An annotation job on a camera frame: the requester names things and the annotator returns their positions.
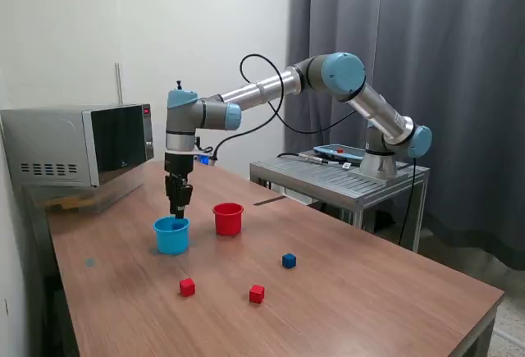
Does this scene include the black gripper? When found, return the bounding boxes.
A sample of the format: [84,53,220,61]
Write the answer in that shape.
[164,153,195,221]

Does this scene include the silver blue-jointed robot arm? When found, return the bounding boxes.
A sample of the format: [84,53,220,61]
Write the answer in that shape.
[165,52,434,181]

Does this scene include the blue plastic cup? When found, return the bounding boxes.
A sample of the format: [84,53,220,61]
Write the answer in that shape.
[153,215,192,256]

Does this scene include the red plastic cup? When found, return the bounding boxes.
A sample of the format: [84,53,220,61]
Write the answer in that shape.
[212,203,244,237]

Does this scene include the dark flat strip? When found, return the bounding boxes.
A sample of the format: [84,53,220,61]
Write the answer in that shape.
[253,195,285,207]

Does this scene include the wooden blocks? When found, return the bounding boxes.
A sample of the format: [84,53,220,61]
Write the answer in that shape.
[40,195,98,213]

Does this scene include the silver microwave oven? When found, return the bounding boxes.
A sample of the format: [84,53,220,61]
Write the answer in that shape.
[0,102,156,189]

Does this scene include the grey metal robot stand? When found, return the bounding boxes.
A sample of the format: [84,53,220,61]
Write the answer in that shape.
[249,149,431,251]

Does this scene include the blue-edged teach pendant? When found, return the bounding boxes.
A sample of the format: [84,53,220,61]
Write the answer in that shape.
[313,143,366,165]

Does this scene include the grey curtain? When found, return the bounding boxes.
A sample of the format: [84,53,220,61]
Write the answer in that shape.
[284,0,525,272]

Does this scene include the black cable with connector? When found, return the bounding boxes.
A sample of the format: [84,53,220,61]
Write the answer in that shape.
[275,151,354,169]

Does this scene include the black looping arm cable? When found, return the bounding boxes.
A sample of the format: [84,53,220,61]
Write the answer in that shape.
[195,53,358,166]

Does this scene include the black hanging base cable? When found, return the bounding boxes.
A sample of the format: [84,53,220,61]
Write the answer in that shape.
[399,155,418,247]

